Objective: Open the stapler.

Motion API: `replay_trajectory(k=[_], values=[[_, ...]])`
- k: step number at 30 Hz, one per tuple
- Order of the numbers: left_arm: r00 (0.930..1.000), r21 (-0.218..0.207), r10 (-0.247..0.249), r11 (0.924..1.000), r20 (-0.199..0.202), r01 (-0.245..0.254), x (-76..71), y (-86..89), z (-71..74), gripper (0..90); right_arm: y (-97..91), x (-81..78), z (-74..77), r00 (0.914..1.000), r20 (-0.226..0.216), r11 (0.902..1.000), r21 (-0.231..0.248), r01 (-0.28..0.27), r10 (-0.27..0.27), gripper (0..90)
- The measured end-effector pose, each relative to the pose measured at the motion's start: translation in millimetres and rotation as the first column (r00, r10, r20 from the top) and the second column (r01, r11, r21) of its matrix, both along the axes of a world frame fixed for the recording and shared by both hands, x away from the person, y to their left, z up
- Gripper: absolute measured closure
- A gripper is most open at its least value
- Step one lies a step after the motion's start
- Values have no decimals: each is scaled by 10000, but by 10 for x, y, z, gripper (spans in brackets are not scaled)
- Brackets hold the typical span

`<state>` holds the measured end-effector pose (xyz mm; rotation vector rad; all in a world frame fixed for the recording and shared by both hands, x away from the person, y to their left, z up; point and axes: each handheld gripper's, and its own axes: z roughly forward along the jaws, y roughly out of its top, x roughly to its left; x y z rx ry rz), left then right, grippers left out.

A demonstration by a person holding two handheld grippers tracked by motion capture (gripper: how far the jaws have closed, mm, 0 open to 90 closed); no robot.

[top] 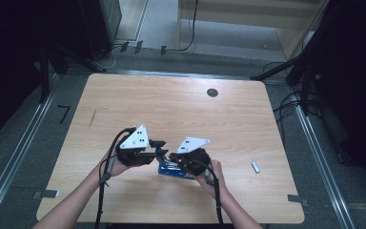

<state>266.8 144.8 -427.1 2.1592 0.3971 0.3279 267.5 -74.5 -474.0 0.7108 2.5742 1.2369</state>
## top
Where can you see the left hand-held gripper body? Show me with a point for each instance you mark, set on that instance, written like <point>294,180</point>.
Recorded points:
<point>135,140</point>

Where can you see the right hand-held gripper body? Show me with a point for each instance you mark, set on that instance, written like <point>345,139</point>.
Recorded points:
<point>193,156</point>

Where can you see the blue stapler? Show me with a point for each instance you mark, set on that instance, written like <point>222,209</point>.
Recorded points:
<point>171,168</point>

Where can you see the metal staple strip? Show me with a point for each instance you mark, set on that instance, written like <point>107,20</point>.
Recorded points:
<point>255,167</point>

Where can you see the person's right hand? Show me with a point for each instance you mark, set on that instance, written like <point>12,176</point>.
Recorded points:
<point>217,178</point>

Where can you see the person's left hand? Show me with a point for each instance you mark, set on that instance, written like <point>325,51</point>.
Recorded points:
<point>117,168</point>

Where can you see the black round table grommet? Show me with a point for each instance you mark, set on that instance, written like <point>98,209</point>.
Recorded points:
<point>212,92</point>

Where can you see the black tape corner mark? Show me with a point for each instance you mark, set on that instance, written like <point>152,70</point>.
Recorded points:
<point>65,113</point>

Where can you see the grey tape piece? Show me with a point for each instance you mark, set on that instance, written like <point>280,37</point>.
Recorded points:
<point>297,199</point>
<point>46,194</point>

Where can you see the black metal stand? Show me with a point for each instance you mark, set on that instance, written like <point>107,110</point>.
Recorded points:
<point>305,79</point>
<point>44,73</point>

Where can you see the dark cabinet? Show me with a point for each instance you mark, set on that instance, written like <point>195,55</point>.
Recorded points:
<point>103,25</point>

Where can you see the light wooden furniture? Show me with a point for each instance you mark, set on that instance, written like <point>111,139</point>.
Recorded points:
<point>235,12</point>

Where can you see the dark curtain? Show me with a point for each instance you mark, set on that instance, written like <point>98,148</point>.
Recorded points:
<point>6,63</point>
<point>352,79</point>

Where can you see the metal floor rail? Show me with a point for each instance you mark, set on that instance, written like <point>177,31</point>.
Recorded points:
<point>22,140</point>
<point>324,159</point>

